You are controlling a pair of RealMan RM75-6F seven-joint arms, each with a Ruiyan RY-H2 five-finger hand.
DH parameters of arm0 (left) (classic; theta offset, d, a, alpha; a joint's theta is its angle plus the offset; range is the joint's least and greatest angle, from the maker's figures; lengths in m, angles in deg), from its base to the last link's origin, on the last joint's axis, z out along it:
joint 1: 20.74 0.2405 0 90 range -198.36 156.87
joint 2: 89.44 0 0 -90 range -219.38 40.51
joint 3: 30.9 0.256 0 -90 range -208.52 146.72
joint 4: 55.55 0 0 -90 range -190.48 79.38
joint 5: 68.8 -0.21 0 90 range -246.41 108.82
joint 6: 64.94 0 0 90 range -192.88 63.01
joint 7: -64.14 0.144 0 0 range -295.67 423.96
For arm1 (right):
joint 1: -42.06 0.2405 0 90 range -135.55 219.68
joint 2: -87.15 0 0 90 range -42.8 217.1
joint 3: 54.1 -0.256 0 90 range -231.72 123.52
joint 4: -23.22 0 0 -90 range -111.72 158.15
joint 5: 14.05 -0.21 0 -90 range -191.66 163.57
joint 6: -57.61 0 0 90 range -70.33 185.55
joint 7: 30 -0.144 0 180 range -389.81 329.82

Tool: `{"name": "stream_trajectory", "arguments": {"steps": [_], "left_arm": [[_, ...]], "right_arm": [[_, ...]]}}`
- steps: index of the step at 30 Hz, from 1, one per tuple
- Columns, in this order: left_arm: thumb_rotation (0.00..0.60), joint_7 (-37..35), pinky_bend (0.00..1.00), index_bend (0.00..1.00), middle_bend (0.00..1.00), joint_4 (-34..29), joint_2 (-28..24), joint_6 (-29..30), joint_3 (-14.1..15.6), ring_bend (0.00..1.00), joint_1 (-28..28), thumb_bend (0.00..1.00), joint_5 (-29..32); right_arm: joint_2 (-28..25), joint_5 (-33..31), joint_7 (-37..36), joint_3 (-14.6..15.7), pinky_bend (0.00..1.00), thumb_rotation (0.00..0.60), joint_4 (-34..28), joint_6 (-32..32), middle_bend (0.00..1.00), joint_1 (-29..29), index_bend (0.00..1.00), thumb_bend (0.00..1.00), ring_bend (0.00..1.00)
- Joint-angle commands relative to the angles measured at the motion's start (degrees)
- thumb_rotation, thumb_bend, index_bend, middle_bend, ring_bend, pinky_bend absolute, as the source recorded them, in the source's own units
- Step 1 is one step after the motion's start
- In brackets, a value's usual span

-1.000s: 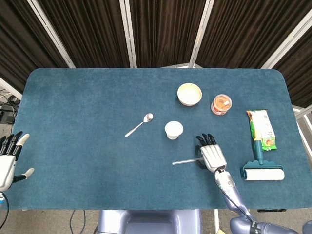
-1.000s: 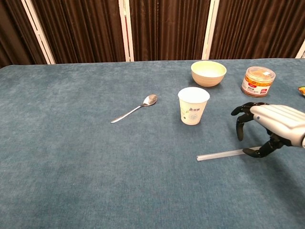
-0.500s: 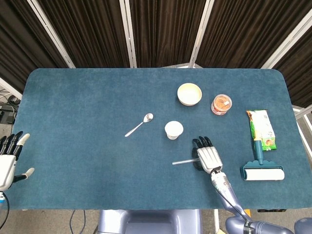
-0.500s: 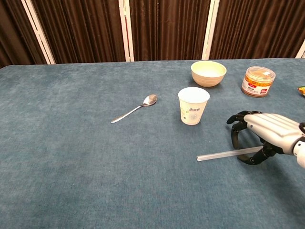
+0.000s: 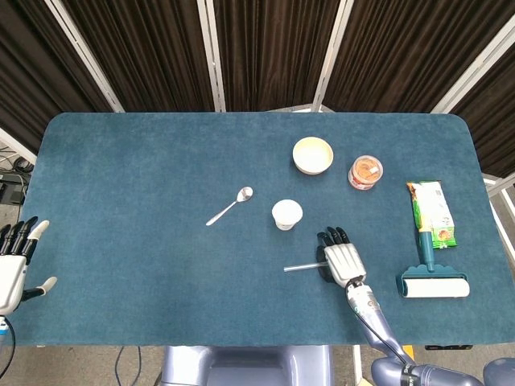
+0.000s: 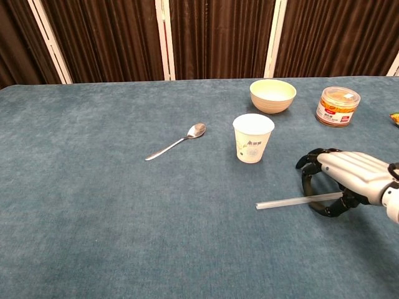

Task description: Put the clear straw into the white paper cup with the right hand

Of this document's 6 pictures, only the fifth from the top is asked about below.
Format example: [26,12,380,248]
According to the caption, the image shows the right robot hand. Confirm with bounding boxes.
[315,226,368,289]

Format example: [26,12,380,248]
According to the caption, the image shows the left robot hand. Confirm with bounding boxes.
[0,216,58,316]

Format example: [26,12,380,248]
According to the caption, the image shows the transparent plastic straw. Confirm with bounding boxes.
[283,261,331,273]

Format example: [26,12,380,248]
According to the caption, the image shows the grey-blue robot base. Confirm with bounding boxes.
[159,344,335,386]

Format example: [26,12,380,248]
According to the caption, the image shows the white yogurt cup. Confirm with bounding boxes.
[271,199,303,232]

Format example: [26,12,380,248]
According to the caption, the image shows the clear orange snack jar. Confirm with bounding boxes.
[348,154,384,191]

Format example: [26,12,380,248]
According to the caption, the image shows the teal lint roller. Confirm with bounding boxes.
[400,229,471,300]

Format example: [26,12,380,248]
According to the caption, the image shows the green snack packet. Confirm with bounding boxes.
[406,180,459,251]

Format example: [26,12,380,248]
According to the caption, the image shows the cream white bowl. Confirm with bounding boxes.
[292,137,335,175]

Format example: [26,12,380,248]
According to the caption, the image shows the metal spoon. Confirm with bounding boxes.
[205,186,254,227]

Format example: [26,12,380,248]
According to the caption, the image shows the blue table mat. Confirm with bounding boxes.
[6,112,515,347]

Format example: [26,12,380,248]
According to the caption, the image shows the dark brown curtain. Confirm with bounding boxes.
[0,0,515,178]

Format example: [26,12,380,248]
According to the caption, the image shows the black cable bundle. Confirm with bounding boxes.
[0,147,36,206]

